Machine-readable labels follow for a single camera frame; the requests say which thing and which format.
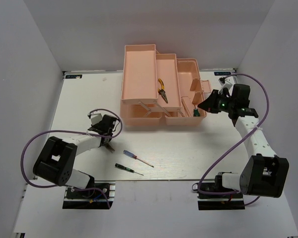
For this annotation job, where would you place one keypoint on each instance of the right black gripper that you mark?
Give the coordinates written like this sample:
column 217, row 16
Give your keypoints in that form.
column 209, row 104

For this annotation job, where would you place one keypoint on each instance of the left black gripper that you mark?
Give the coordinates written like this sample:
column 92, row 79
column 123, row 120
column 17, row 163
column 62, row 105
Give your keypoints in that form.
column 96, row 125

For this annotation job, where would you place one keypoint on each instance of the green orange screwdriver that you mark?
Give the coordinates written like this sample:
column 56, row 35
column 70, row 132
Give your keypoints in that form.
column 196, row 112

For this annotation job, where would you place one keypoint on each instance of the yellow pliers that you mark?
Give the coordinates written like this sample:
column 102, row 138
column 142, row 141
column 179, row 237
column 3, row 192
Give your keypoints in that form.
column 161, row 91
column 109, row 148

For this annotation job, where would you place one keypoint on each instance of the pink plastic toolbox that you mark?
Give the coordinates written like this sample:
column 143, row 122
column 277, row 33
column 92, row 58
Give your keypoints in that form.
column 141, row 104

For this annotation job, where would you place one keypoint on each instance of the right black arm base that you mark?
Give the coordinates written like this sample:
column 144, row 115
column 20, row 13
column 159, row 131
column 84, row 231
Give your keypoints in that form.
column 219, row 197

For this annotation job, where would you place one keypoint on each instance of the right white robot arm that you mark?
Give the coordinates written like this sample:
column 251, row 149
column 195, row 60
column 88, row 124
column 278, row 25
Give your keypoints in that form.
column 265, row 172

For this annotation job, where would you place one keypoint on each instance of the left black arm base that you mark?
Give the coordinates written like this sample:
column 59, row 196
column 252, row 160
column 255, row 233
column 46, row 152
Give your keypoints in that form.
column 92, row 199

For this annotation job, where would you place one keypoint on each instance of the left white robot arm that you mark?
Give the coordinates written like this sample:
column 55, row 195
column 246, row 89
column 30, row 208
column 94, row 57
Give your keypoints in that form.
column 56, row 160

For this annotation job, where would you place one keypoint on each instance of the black precision screwdriver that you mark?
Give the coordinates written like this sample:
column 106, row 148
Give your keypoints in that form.
column 126, row 169

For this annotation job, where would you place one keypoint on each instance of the left blue table label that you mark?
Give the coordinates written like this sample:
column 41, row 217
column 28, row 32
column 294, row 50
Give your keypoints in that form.
column 73, row 76

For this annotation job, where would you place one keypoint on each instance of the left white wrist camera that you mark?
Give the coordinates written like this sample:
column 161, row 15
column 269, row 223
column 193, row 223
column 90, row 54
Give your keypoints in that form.
column 95, row 118

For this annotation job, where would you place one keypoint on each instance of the blue handled screwdriver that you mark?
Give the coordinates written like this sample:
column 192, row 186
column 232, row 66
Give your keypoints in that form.
column 132, row 155

